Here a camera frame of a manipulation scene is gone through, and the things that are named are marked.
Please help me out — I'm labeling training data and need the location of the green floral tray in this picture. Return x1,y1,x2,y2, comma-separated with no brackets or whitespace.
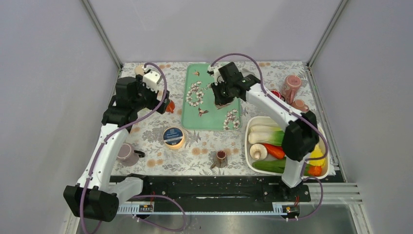
181,63,242,131

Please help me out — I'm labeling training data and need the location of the blue-topped tape roll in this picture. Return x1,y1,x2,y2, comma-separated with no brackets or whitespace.
162,127,185,150

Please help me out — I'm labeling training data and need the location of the tall pink patterned mug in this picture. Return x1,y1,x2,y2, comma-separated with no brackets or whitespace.
281,75,302,104

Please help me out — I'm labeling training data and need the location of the cream floral tall mug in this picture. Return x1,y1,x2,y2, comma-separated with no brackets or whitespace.
134,64,145,76

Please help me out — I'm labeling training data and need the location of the small orange mug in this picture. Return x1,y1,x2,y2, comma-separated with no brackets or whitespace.
166,100,175,114

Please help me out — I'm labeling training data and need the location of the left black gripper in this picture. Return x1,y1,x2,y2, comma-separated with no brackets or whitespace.
132,75,169,114

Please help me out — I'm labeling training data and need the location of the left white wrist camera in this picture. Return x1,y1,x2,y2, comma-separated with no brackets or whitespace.
143,71,161,93

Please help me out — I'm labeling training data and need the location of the white mushroom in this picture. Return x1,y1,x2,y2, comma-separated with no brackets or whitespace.
249,144,268,160

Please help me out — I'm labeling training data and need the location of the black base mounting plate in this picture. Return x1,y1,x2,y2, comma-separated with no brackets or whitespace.
110,175,312,203

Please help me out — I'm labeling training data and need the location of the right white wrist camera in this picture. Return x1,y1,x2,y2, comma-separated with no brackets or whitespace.
207,65,224,85

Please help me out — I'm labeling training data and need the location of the small pink mug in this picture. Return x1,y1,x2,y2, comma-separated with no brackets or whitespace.
291,99,310,113

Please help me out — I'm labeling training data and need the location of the yellow napa cabbage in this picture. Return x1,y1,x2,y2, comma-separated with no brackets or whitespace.
308,144,327,167

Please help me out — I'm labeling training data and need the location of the white rectangular basin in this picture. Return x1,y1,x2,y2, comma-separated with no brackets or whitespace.
244,117,335,179

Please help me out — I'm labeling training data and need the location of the green cucumber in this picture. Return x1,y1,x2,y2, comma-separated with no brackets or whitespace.
252,159,286,174

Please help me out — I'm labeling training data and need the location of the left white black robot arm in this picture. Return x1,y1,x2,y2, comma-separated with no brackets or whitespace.
63,71,170,222

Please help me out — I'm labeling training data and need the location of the bok choy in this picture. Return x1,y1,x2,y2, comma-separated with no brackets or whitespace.
247,125,284,146

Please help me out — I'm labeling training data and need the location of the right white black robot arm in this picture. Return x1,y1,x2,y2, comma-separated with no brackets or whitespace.
207,62,322,201

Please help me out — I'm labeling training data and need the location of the dark brown mug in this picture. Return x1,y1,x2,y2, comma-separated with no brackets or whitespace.
210,150,227,169

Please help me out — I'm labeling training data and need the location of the mauve mug black handle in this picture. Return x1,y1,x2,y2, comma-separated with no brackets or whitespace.
117,143,146,167

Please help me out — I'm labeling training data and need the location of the white slotted cable duct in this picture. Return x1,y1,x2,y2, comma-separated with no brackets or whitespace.
117,202,300,216

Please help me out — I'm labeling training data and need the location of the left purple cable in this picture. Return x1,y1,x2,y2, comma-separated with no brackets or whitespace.
78,62,188,234

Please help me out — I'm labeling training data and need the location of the purple cable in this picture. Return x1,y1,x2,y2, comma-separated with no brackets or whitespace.
210,53,329,221
78,62,188,234

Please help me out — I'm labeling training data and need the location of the red mug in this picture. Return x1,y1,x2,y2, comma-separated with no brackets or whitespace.
270,90,283,100

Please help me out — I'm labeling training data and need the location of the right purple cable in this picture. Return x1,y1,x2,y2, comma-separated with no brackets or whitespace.
210,53,329,221

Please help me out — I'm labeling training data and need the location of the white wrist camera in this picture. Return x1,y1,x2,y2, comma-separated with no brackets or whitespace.
143,71,161,93
207,65,224,85

